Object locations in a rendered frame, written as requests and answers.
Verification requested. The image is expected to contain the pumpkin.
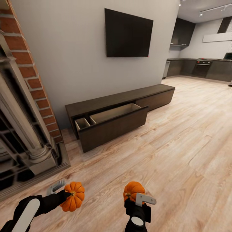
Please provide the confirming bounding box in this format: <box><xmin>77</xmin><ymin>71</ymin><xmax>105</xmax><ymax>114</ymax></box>
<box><xmin>123</xmin><ymin>181</ymin><xmax>145</xmax><ymax>205</ymax></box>
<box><xmin>60</xmin><ymin>181</ymin><xmax>85</xmax><ymax>212</ymax></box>

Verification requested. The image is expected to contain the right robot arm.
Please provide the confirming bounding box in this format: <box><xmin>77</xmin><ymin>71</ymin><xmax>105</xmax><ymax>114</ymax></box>
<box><xmin>124</xmin><ymin>193</ymin><xmax>157</xmax><ymax>232</ymax></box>

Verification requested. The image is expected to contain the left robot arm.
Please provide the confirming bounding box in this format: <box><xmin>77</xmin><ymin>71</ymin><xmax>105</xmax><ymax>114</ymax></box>
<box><xmin>0</xmin><ymin>180</ymin><xmax>71</xmax><ymax>232</ymax></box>

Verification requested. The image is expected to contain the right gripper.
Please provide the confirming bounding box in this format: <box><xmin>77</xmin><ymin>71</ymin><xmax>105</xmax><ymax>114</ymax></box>
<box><xmin>124</xmin><ymin>198</ymin><xmax>151</xmax><ymax>223</ymax></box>

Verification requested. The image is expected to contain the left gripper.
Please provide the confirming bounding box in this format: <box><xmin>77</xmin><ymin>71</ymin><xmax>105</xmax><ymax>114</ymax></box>
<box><xmin>45</xmin><ymin>190</ymin><xmax>71</xmax><ymax>214</ymax></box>

